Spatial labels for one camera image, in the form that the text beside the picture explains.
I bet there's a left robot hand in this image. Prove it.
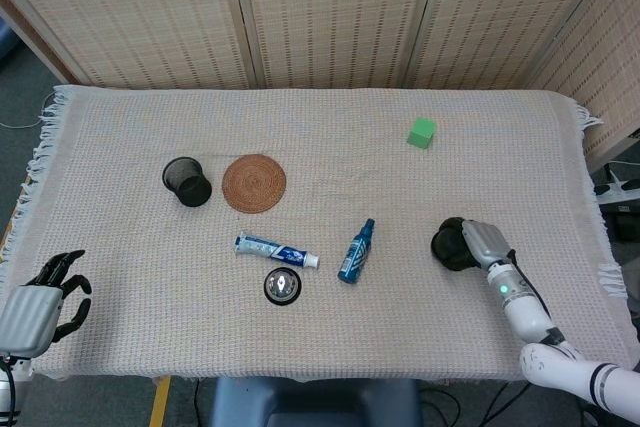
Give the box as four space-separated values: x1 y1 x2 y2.
0 249 94 359

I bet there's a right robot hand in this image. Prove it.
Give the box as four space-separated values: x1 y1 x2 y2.
460 219 514 271

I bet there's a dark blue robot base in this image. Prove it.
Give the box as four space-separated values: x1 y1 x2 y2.
209 376 422 427

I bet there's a green cube block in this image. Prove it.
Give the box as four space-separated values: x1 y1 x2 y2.
406 116 437 151

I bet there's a blue spray bottle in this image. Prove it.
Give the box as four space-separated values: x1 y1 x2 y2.
337 218 377 284

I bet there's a white power strip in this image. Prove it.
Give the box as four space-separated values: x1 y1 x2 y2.
593 180 640 206

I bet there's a beige waffle weave tablecloth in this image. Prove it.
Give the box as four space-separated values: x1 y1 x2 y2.
0 84 636 382

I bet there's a black mesh pen holder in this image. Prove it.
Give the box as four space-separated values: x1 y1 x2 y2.
161 156 213 208

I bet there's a blue white toothpaste tube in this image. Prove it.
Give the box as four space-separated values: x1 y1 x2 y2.
234 231 321 270

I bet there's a round woven rattan coaster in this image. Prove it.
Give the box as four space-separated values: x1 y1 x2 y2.
221 154 288 212

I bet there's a woven bamboo folding screen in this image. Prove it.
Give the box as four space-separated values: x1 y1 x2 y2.
0 0 640 163

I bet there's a black cable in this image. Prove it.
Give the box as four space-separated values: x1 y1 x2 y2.
418 380 531 427

